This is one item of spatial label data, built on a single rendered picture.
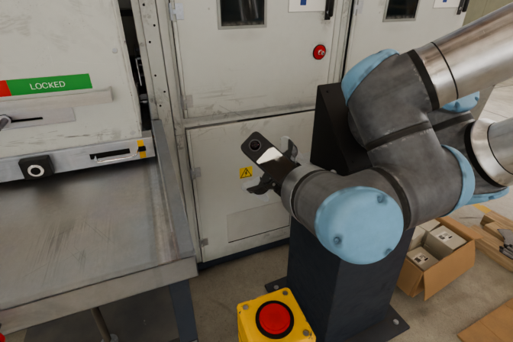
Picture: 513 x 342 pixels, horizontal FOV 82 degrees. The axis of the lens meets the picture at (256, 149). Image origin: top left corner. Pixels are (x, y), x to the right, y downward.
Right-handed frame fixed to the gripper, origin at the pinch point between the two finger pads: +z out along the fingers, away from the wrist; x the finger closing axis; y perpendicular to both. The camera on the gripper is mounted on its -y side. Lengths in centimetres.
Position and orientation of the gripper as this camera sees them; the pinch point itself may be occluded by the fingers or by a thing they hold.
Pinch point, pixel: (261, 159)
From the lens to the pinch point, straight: 67.3
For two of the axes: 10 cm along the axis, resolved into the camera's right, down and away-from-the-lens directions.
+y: 7.1, 6.3, 3.0
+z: -2.7, -1.5, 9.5
